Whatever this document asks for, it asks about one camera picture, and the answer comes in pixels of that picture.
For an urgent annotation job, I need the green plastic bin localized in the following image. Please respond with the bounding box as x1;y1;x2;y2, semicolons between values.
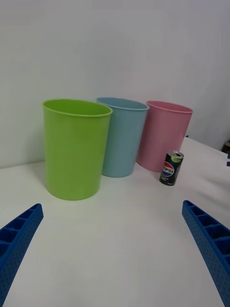
41;98;113;201

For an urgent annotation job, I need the black drink can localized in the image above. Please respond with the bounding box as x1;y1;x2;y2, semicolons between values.
159;150;184;186

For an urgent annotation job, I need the pale blue plastic bin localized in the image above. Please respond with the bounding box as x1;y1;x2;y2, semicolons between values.
96;97;150;178

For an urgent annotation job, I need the pink plastic bin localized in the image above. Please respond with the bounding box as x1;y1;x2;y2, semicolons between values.
136;100;194;173

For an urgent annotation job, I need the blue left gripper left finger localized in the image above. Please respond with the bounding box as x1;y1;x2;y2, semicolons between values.
0;203;44;307

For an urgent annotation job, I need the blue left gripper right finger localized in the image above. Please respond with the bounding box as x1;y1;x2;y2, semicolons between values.
181;200;230;307

